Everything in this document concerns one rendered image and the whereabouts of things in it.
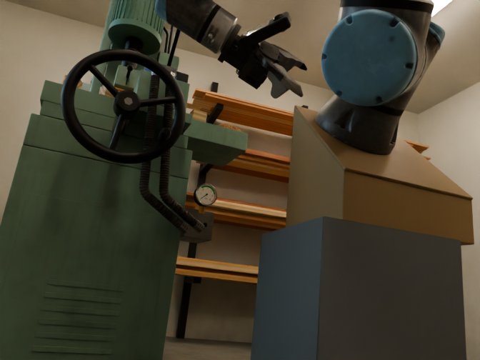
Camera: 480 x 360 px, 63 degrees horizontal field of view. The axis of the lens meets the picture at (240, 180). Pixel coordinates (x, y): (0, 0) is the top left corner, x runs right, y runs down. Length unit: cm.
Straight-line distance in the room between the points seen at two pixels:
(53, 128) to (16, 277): 38
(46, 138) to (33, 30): 314
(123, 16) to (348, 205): 100
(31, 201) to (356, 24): 84
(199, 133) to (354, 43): 65
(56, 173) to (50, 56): 303
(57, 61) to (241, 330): 292
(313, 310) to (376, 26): 46
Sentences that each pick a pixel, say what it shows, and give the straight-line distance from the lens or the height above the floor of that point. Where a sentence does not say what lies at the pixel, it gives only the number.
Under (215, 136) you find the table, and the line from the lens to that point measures 123.
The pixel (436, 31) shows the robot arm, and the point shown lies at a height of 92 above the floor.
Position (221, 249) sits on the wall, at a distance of 369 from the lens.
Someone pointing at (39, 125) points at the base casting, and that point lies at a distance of 116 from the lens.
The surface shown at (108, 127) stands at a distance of 116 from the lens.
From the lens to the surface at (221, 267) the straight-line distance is 317.
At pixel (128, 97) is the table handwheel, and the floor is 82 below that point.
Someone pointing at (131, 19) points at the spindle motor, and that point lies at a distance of 143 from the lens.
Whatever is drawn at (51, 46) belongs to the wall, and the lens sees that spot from 415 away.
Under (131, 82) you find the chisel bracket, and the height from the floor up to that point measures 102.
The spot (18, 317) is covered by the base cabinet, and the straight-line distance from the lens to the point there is 110.
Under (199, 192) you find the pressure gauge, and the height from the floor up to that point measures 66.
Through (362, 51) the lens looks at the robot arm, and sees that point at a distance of 68.
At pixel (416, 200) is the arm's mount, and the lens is 84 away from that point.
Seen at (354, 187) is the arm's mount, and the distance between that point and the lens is 75.
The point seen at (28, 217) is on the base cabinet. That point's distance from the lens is 110.
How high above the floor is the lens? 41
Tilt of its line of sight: 16 degrees up
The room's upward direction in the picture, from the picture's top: 6 degrees clockwise
